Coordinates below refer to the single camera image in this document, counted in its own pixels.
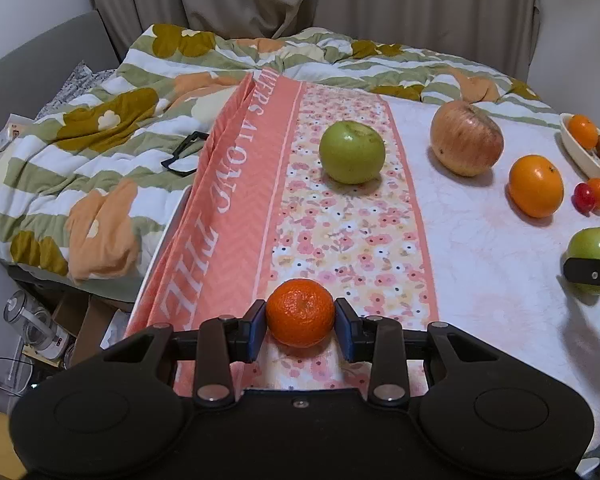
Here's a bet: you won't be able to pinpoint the grey patterned pillow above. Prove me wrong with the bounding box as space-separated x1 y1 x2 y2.
34 60 117 117

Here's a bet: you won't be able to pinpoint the bumpy mandarin orange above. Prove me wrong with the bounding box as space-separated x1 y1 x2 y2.
265 278 336 348

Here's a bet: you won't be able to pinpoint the green striped floral quilt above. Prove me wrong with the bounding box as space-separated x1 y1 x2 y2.
0 23 567 297

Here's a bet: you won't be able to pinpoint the large smooth orange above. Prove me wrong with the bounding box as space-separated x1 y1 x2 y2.
508 154 565 219

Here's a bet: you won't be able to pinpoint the pink floral tablecloth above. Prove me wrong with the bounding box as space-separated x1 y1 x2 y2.
125 72 600 478

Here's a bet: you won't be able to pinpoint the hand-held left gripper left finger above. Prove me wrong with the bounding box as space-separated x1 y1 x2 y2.
97 300 268 408

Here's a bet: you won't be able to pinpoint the beige curtain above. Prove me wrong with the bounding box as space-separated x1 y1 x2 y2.
79 0 542 86

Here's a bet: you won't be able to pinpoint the black eyeglasses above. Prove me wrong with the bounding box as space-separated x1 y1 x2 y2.
160 131 211 177

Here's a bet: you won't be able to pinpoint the white blender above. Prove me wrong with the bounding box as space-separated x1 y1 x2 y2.
2 289 72 362

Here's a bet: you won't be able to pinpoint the white oval fruit plate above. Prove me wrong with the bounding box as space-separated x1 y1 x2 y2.
559 112 600 204

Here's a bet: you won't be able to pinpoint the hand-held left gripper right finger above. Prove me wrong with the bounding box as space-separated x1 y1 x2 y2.
334 299 501 408

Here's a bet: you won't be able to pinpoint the large red yellow apple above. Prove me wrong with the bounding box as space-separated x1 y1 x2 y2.
429 99 504 178

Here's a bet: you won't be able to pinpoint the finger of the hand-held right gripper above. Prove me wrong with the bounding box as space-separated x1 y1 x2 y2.
562 257 600 304

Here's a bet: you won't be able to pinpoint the small smooth orange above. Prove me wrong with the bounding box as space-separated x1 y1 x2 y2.
567 114 600 150

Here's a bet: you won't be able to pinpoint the small cardboard packet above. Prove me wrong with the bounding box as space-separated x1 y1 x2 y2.
0 117 36 152

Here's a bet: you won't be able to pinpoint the green apple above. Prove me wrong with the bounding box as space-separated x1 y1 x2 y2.
565 227 600 296
319 120 386 185

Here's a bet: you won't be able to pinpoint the brown cardboard box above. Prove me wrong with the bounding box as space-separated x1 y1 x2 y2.
54 292 132 362

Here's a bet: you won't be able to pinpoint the grey padded headboard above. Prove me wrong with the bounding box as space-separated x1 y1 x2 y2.
0 9 122 171

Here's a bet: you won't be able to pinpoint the red cherry tomato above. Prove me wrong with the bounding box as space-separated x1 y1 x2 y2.
573 183 597 212

